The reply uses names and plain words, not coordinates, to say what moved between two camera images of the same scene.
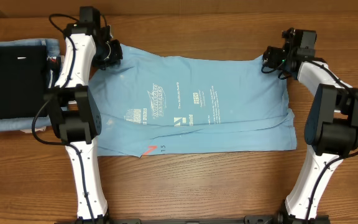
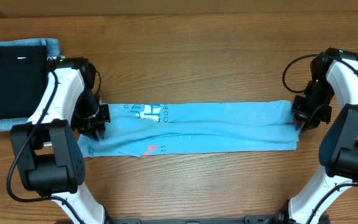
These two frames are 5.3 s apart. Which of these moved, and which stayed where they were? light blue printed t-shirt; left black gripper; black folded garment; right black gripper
Moved: light blue printed t-shirt; left black gripper; right black gripper
Stayed: black folded garment
